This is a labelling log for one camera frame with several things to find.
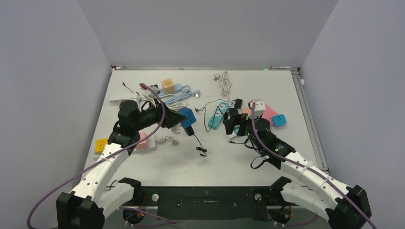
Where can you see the teal usb charger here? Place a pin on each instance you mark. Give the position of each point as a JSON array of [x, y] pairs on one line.
[[236, 130]]

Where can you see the white charger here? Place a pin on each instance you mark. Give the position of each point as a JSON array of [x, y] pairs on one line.
[[176, 129]]

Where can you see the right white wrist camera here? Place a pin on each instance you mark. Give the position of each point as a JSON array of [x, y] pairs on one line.
[[258, 107]]

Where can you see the large black power adapter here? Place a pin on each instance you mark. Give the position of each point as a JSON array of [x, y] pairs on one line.
[[233, 112]]

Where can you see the salmon pink usb charger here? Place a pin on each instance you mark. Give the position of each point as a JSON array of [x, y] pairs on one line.
[[246, 110]]

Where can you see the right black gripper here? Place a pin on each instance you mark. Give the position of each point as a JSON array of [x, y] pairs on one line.
[[242, 121]]

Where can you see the pink triangular socket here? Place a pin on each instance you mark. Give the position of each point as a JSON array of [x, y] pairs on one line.
[[269, 113]]

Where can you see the blue square plug adapter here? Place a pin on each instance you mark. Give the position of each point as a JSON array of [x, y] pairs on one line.
[[279, 120]]

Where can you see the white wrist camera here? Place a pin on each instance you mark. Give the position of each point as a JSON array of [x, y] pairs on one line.
[[149, 94], [258, 107]]

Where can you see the light blue power strip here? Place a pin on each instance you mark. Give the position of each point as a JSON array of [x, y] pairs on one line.
[[177, 88]]

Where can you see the orange cube socket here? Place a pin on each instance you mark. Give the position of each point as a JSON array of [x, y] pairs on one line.
[[168, 86]]

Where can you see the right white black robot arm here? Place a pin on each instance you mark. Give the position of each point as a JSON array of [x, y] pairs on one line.
[[342, 206]]

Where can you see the teal power strip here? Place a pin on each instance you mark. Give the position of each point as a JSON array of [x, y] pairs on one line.
[[218, 115]]

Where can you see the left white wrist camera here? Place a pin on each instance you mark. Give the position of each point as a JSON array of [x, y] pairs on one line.
[[149, 94]]

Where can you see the pink cube socket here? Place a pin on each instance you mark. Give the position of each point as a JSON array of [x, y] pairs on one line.
[[143, 145]]

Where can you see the white long power strip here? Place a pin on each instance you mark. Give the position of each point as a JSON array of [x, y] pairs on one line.
[[118, 99]]

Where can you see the blue white small adapter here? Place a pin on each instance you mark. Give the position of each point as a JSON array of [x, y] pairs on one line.
[[189, 117]]

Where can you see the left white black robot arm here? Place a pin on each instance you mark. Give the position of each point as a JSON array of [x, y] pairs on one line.
[[88, 205]]

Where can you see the yellow socket block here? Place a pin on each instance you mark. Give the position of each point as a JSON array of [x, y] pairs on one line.
[[99, 146]]

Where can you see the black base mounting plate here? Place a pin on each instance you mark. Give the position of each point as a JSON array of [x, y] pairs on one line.
[[210, 203]]

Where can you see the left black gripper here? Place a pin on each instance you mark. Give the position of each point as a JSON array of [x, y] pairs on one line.
[[171, 118]]

